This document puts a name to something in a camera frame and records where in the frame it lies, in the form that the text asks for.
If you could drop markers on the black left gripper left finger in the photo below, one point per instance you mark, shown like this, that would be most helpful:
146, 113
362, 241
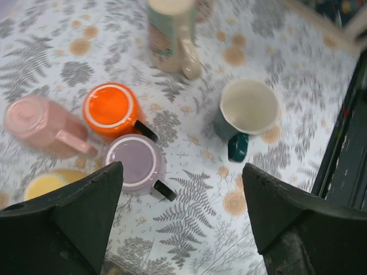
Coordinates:
65, 231

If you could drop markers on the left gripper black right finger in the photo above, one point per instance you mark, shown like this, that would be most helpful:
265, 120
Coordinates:
299, 233

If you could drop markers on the lilac mug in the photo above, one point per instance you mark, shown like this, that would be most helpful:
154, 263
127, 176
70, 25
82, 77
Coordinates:
144, 167

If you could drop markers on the orange mug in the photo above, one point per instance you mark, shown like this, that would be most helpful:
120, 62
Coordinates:
112, 110

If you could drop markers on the dark teal mug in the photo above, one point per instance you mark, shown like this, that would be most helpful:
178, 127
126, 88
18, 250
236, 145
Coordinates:
246, 107

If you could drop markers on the yellow mug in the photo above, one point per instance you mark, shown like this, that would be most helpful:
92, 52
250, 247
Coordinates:
51, 181

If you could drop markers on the light pink ribbed mug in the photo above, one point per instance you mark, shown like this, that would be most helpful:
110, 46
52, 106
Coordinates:
44, 125

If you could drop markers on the cream floral mug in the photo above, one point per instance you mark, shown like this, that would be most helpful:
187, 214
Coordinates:
171, 30

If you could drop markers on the pink floral mug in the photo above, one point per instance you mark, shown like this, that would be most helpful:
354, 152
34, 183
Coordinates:
204, 9

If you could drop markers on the cream canvas tote bag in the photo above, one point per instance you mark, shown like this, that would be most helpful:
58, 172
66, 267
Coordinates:
342, 22

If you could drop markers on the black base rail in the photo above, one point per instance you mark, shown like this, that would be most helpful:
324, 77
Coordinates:
341, 178

